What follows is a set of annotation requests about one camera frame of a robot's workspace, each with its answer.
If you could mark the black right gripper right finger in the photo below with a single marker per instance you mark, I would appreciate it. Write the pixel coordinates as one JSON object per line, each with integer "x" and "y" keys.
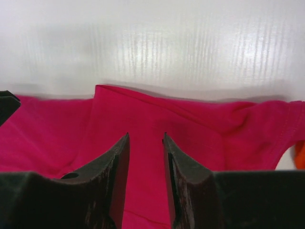
{"x": 199, "y": 198}

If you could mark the folded orange t-shirt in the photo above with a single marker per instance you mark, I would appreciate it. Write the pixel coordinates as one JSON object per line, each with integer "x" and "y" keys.
{"x": 299, "y": 157}

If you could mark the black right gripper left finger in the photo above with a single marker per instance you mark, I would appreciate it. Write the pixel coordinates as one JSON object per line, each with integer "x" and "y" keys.
{"x": 91, "y": 197}

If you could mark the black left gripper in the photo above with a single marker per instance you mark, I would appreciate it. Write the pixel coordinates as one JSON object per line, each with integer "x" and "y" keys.
{"x": 9, "y": 103}

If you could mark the magenta t-shirt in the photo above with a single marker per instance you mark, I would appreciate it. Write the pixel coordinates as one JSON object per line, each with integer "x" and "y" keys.
{"x": 54, "y": 137}

